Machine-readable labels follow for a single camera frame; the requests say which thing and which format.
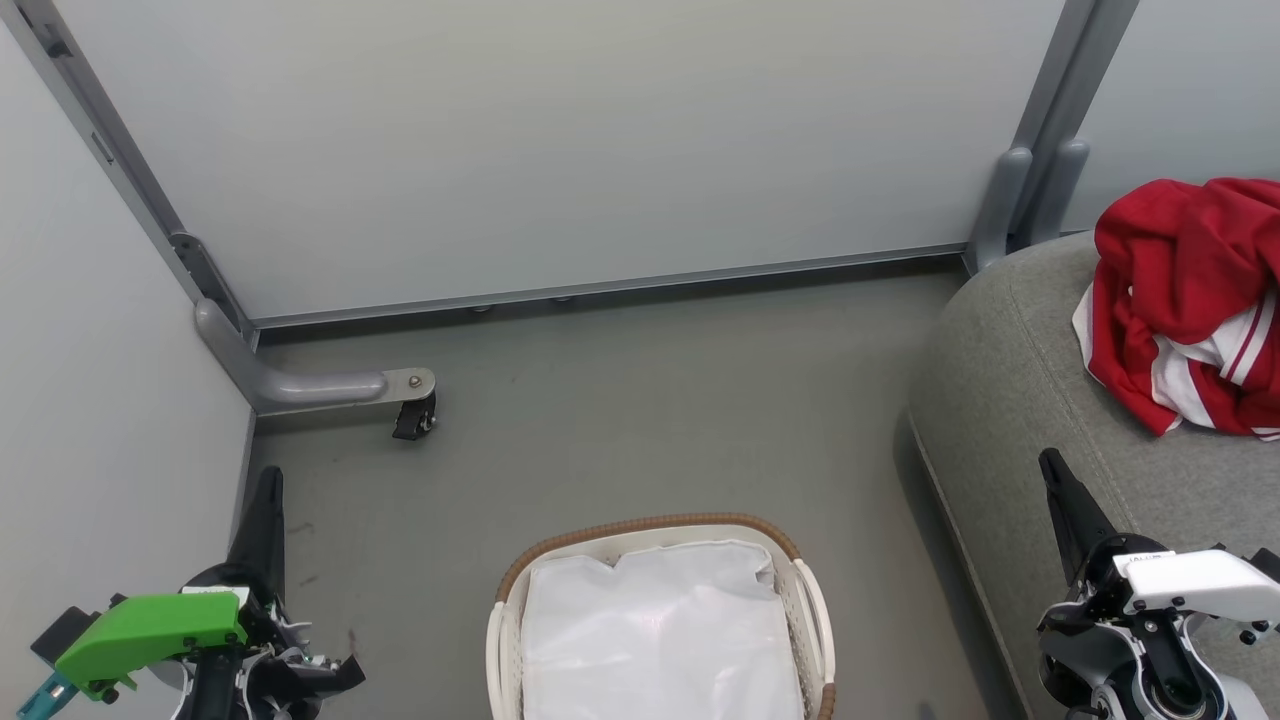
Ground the red and white shirt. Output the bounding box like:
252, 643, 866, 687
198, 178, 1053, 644
1072, 275, 1280, 443

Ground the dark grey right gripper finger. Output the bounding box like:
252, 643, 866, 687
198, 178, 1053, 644
1038, 447, 1119, 588

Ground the red garment with white trim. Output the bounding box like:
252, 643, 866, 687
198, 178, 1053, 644
1093, 177, 1280, 346

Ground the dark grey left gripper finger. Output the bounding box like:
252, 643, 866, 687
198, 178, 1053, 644
228, 465, 288, 604

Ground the grey partition post with bracket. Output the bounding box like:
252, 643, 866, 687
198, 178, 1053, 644
0, 0, 258, 346

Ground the grey partition post with feet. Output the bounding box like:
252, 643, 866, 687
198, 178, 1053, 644
963, 0, 1142, 277

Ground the grey partition support leg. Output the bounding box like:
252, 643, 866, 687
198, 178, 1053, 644
194, 298, 437, 417

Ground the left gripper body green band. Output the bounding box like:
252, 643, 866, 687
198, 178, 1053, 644
54, 566, 367, 720

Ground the white plastic basket liner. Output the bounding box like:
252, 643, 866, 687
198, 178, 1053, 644
520, 540, 807, 720

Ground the black caster wheel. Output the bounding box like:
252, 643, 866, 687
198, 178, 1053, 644
391, 394, 439, 442

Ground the grey fabric sofa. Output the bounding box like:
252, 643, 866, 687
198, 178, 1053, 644
905, 229, 1280, 720

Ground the white laundry basket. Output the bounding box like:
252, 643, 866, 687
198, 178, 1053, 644
486, 512, 838, 720

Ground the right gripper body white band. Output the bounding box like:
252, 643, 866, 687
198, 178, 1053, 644
1037, 534, 1280, 693

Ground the grey partition bottom rail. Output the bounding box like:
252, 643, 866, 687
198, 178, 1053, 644
248, 243, 969, 333

